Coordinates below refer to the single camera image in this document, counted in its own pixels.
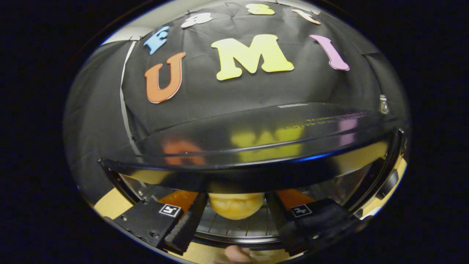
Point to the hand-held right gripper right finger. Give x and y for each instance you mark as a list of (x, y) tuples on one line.
[(280, 220)]

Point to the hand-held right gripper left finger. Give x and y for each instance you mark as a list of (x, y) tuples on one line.
[(190, 223)]

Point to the round yellow bread bun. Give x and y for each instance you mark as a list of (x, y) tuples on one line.
[(236, 206)]

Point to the black electric oven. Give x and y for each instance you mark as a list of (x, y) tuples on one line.
[(238, 139)]

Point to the clear plastic bottle green label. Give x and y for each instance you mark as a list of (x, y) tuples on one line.
[(383, 105)]

